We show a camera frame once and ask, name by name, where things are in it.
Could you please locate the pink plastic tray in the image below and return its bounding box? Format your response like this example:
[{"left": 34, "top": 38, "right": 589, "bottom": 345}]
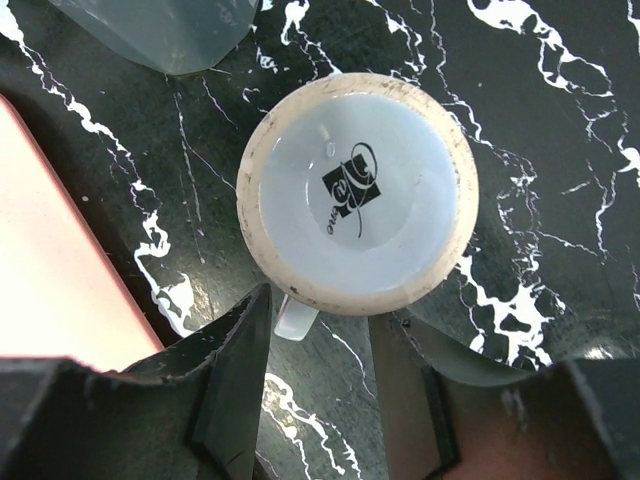
[{"left": 1, "top": 99, "right": 163, "bottom": 371}]

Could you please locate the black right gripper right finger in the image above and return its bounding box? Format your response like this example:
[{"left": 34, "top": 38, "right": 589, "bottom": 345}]
[{"left": 370, "top": 314, "right": 639, "bottom": 479}]

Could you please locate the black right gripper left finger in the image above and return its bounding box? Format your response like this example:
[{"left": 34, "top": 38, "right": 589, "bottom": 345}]
[{"left": 1, "top": 284, "right": 272, "bottom": 479}]

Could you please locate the grey faceted mug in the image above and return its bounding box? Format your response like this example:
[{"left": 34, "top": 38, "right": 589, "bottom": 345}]
[{"left": 52, "top": 0, "right": 260, "bottom": 76}]

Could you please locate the small white mug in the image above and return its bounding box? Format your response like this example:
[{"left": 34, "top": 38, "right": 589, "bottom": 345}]
[{"left": 236, "top": 73, "right": 479, "bottom": 341}]

